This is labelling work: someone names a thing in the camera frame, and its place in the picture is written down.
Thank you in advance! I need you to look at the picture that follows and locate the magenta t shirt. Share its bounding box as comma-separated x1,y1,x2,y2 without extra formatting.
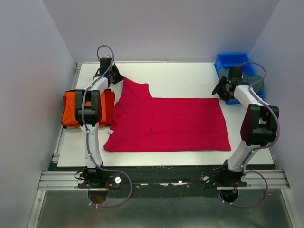
103,78,231,152

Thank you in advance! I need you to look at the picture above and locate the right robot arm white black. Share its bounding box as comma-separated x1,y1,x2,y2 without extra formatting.
212,66,280,186

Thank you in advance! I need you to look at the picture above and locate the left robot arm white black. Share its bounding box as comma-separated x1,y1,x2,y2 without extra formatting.
74,56,124,188

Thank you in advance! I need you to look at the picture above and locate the grey t shirt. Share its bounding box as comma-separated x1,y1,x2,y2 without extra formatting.
219,68,264,95

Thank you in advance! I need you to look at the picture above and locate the blue plastic bin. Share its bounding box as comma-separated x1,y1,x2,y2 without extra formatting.
214,53,266,105

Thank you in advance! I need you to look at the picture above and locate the folded orange t shirt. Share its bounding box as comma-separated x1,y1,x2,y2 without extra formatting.
61,90,107,128

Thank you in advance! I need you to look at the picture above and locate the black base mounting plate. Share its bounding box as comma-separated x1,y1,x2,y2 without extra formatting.
77,165,246,198

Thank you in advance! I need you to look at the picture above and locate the aluminium frame rail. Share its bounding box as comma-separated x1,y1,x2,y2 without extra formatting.
26,62,291,228

